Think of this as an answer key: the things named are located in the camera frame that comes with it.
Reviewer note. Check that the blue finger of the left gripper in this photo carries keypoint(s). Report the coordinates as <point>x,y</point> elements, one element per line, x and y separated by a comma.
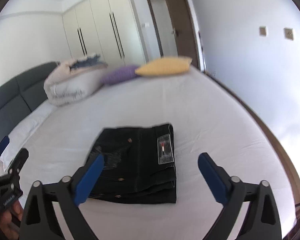
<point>18,162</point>
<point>3,144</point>

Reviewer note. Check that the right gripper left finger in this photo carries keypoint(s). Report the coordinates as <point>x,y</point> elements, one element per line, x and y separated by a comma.
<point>85,178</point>

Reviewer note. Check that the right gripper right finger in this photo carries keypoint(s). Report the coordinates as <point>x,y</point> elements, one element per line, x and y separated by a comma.
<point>216,178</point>

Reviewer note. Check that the black denim pants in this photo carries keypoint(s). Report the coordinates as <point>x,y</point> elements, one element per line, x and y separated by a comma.
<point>139,166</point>

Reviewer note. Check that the left hand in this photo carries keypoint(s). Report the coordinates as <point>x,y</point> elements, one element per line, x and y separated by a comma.
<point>6,219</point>

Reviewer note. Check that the white pillow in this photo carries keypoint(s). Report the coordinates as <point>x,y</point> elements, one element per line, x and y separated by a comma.
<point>22,133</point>

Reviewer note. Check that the dark grey headboard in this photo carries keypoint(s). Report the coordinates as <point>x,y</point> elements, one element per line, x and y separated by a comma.
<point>21,95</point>

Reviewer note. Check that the folded beige grey duvet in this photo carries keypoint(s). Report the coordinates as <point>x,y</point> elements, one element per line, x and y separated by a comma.
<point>64,86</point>

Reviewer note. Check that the purple cushion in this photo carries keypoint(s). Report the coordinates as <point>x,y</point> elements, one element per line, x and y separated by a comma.
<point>120,75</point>

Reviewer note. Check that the folded blue garment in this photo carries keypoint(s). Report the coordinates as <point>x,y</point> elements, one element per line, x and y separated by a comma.
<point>87,62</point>

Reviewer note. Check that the yellow cushion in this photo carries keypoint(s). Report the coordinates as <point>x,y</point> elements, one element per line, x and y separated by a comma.
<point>165,66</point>

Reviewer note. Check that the white wardrobe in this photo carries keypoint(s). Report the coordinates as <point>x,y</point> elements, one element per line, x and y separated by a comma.
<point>107,28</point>

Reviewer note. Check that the brown door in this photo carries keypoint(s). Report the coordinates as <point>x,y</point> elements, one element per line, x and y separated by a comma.
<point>183,30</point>

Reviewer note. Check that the upper wall socket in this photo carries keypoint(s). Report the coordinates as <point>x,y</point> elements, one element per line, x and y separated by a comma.
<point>263,31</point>

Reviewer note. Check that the wall socket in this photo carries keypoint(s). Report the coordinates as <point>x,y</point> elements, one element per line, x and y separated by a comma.
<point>289,34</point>
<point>263,31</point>

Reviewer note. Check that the lower wall socket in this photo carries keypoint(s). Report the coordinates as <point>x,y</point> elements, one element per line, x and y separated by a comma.
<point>289,34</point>

